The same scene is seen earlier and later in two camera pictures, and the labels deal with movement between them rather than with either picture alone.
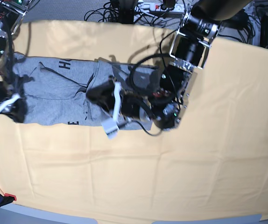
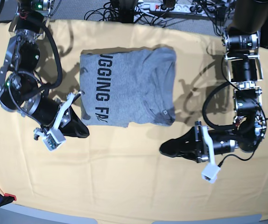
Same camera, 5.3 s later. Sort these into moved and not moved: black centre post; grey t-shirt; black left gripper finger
Moved: grey t-shirt; black left gripper finger
Not moved: black centre post
